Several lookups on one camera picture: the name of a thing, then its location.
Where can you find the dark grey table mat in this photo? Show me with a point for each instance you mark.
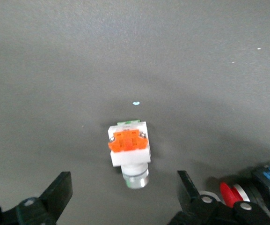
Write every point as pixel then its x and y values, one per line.
pixel 125 58

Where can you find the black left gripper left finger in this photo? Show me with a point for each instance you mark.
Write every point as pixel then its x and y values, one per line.
pixel 55 197

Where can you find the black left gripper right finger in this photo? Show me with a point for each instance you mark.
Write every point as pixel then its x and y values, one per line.
pixel 188 199

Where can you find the white orange push button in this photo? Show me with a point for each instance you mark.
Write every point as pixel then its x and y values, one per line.
pixel 130 159

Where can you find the red mushroom emergency button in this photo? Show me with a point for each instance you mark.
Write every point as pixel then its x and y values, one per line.
pixel 228 194

